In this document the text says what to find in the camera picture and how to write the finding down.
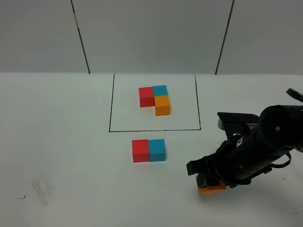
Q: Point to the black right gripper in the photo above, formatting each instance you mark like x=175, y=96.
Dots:
x=237, y=161

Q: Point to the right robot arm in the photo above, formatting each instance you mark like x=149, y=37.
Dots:
x=279, y=126

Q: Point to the orange template cube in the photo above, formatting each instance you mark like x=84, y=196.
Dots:
x=162, y=105

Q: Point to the blue template cube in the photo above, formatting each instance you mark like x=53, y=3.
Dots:
x=160, y=90

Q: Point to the red template cube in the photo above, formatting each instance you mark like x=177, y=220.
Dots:
x=146, y=97

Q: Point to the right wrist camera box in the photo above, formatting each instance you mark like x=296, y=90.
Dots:
x=236, y=123

